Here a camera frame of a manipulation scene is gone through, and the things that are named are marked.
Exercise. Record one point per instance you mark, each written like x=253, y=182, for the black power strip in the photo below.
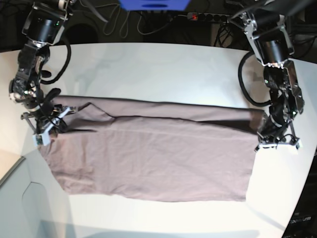
x=208, y=17

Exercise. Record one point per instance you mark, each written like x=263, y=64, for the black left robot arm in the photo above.
x=263, y=23

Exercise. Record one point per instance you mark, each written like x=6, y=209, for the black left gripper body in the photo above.
x=271, y=130

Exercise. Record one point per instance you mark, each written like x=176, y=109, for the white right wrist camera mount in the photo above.
x=44, y=138

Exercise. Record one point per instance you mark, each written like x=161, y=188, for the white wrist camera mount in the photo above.
x=288, y=141
x=44, y=138

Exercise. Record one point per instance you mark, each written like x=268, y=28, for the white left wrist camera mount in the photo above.
x=288, y=141

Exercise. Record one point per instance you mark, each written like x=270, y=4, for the white cardboard box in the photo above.
x=23, y=205

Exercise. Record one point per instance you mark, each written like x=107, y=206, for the blue plastic bin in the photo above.
x=147, y=5

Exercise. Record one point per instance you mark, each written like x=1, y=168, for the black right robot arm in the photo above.
x=43, y=28

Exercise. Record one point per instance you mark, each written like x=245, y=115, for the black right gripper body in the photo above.
x=45, y=116

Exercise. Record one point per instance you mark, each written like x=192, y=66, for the mauve grey t-shirt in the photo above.
x=165, y=152

